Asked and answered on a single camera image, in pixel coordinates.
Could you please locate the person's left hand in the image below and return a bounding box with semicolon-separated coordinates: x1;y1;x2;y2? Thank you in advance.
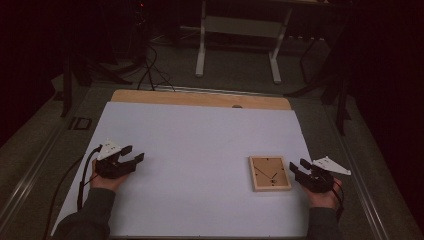
90;159;131;193

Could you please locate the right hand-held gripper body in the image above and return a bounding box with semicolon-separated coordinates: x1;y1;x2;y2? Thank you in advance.
295;155;352;194

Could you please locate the black floor socket box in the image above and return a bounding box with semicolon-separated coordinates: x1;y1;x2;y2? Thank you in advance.
68;116;93;132

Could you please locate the person's right hand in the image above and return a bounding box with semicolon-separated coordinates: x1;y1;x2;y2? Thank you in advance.
301;178;344;211

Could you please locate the white table mat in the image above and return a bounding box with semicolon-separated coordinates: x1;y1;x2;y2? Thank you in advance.
50;101;337;238

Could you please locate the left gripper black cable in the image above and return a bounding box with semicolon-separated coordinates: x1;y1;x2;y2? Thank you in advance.
76;143;104;212

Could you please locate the thin black cable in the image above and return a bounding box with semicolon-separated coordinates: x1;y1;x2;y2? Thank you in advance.
42;154;86;240

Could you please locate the white metal desk frame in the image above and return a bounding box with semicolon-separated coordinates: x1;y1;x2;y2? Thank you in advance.
179;0;354;85

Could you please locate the wooden picture frame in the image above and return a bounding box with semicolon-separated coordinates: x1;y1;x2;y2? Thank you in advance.
248;155;293;193

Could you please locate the black metal stand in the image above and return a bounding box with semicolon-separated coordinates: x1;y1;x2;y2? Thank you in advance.
284;39;353;136
59;49;148;118

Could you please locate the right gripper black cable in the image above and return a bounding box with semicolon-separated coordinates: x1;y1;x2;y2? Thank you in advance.
331;181;345;223

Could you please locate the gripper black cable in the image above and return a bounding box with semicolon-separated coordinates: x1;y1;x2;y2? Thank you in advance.
331;181;345;223
76;143;104;212

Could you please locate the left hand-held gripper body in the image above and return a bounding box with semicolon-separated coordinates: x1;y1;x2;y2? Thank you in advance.
94;139;138;180

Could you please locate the black floor cable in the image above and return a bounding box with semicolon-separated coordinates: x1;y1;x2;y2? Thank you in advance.
148;59;176;92
137;44;158;92

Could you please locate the aluminium floor rail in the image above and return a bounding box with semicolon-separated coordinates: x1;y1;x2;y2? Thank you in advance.
146;84;285;98
0;109;73;221
324;104;392;240

